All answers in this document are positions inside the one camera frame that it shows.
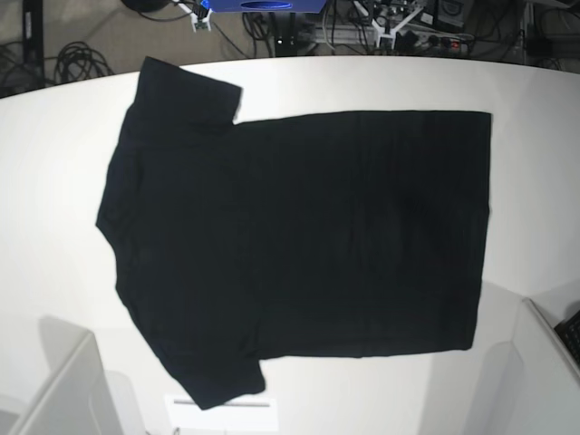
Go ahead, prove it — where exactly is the white power strip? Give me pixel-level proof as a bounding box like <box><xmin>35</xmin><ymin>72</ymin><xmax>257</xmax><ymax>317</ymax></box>
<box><xmin>300</xmin><ymin>24</ymin><xmax>474</xmax><ymax>46</ymax></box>

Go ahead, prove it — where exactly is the black keyboard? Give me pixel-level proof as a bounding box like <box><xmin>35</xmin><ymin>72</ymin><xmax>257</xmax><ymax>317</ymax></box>
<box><xmin>555</xmin><ymin>312</ymin><xmax>580</xmax><ymax>364</ymax></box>

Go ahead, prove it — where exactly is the white partition panel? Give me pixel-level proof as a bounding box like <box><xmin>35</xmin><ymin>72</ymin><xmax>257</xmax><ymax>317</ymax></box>
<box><xmin>470</xmin><ymin>299</ymin><xmax>579</xmax><ymax>434</ymax></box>
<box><xmin>1</xmin><ymin>315</ymin><xmax>146</xmax><ymax>434</ymax></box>

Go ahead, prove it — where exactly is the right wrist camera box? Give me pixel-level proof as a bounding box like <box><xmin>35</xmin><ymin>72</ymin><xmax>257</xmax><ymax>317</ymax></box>
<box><xmin>190</xmin><ymin>10</ymin><xmax>212</xmax><ymax>33</ymax></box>

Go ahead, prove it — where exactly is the white right partition panel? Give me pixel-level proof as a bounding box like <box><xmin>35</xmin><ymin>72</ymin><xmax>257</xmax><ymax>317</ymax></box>
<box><xmin>470</xmin><ymin>299</ymin><xmax>579</xmax><ymax>434</ymax></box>

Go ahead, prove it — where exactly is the black T-shirt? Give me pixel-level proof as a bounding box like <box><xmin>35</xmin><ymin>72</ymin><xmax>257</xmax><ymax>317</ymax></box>
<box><xmin>96</xmin><ymin>58</ymin><xmax>492</xmax><ymax>410</ymax></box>

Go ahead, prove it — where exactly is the white left partition panel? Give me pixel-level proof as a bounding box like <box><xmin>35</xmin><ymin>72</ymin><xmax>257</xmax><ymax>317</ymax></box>
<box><xmin>1</xmin><ymin>315</ymin><xmax>146</xmax><ymax>434</ymax></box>

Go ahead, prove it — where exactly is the blue box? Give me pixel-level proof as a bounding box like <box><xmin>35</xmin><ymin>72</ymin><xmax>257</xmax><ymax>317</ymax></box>
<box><xmin>208</xmin><ymin>0</ymin><xmax>326</xmax><ymax>13</ymax></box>

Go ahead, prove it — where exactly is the black coiled floor cable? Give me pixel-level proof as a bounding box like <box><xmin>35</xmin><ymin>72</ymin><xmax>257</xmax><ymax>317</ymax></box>
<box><xmin>53</xmin><ymin>41</ymin><xmax>114</xmax><ymax>85</ymax></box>

